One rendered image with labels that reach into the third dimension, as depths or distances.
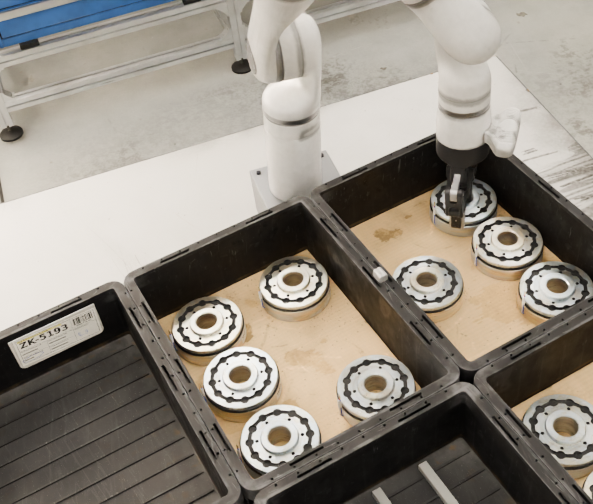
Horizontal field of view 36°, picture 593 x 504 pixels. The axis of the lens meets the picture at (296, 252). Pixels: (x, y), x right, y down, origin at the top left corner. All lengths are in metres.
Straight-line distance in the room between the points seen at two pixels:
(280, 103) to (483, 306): 0.44
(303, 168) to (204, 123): 1.58
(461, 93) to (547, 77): 1.95
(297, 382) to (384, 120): 0.75
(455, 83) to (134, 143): 1.95
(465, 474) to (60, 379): 0.57
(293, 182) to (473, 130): 0.38
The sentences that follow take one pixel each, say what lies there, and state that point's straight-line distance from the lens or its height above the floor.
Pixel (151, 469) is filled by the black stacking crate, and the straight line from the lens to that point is 1.21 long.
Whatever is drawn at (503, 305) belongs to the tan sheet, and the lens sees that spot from 1.32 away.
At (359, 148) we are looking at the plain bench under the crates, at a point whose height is 0.70.
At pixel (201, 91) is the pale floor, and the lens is 3.19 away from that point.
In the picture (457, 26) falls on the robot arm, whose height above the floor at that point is 1.22.
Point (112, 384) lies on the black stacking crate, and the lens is 1.30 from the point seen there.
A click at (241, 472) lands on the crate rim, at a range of 1.06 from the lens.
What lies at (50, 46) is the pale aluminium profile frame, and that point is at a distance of 3.06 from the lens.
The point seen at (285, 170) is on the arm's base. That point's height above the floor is 0.86.
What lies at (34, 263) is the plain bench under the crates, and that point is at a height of 0.70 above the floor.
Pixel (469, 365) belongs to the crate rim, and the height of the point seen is 0.93.
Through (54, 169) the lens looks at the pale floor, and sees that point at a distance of 3.03.
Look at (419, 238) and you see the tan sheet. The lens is 1.40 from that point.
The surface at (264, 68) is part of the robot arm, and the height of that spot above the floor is 1.08.
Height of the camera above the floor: 1.84
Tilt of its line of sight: 46 degrees down
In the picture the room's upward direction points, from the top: 9 degrees counter-clockwise
